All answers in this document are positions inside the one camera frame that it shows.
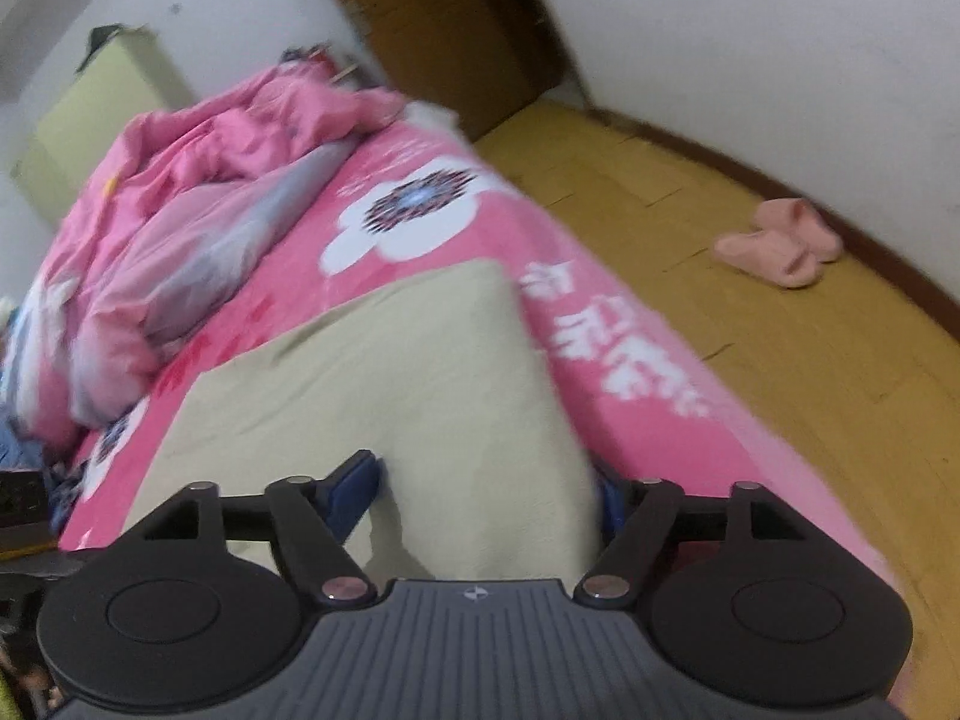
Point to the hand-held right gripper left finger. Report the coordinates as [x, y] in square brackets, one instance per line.
[352, 491]

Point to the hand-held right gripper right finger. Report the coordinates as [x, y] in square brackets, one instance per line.
[611, 506]

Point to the beige pants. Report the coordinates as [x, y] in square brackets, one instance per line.
[412, 390]

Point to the light blue jeans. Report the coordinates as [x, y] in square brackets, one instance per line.
[15, 454]

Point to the pink floral bed sheet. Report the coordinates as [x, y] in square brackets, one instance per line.
[600, 300]

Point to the pink slipper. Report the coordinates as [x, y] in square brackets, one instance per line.
[806, 229]
[772, 259]

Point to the pink floral quilt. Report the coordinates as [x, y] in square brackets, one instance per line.
[187, 187]

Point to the dark brown baseboard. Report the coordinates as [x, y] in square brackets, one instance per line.
[675, 139]

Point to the pale yellow wardrobe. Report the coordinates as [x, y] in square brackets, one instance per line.
[97, 120]

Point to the dark item on wardrobe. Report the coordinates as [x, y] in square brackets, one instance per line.
[109, 41]

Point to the brown wooden door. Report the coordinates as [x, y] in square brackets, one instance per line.
[435, 22]

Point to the dark brown door frame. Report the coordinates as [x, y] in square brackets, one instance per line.
[551, 37]

